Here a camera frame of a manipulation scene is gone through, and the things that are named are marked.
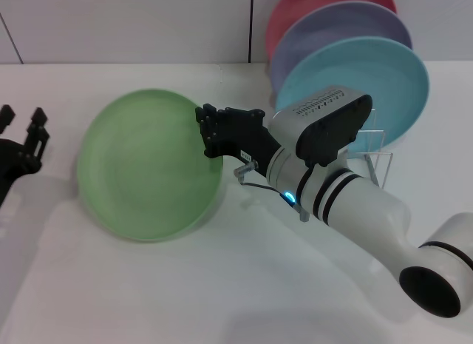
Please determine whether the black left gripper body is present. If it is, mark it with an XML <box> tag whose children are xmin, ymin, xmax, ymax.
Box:
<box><xmin>0</xmin><ymin>138</ymin><xmax>42</xmax><ymax>206</ymax></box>

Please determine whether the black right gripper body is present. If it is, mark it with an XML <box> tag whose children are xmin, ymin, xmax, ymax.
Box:
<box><xmin>203</xmin><ymin>107</ymin><xmax>284</xmax><ymax>171</ymax></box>

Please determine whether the green plate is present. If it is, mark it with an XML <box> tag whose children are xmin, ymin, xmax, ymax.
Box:
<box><xmin>76</xmin><ymin>87</ymin><xmax>225</xmax><ymax>243</ymax></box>

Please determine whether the red plate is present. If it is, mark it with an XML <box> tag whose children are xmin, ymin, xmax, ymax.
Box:
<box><xmin>265</xmin><ymin>0</ymin><xmax>398</xmax><ymax>60</ymax></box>

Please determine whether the purple plate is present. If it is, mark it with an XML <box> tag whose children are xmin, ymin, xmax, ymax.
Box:
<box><xmin>269</xmin><ymin>0</ymin><xmax>413</xmax><ymax>93</ymax></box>

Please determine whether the light blue plate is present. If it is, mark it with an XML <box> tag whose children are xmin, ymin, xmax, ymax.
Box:
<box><xmin>275</xmin><ymin>36</ymin><xmax>430</xmax><ymax>158</ymax></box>

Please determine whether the grey right gripper cable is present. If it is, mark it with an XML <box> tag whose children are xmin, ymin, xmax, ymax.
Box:
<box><xmin>234</xmin><ymin>161</ymin><xmax>311</xmax><ymax>223</ymax></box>

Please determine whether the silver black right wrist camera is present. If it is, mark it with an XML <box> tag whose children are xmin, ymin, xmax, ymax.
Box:
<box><xmin>268</xmin><ymin>84</ymin><xmax>373</xmax><ymax>168</ymax></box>

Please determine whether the metal wire plate rack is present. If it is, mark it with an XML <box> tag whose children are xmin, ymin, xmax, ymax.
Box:
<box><xmin>347</xmin><ymin>107</ymin><xmax>395</xmax><ymax>188</ymax></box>

